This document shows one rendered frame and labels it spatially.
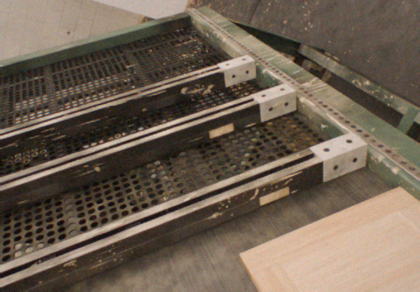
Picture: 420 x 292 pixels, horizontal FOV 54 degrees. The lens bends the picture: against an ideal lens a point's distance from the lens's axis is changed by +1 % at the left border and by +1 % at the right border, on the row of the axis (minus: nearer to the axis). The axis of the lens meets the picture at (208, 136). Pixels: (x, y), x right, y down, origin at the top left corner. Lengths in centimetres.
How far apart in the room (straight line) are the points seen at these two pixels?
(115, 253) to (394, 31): 183
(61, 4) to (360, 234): 536
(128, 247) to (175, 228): 11
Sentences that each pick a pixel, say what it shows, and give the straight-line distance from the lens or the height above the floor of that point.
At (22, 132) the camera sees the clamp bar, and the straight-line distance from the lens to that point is 143.
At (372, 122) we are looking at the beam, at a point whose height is 83.
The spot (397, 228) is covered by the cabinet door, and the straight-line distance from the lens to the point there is 96.
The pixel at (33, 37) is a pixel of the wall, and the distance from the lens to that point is 609.
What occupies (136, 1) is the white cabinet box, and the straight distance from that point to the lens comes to 452.
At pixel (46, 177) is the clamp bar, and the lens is 119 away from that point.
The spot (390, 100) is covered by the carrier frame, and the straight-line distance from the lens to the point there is 202.
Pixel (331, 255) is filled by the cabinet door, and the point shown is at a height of 110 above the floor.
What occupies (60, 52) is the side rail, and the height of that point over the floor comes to 146.
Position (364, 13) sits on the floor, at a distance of 253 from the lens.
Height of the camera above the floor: 174
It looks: 29 degrees down
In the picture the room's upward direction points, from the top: 81 degrees counter-clockwise
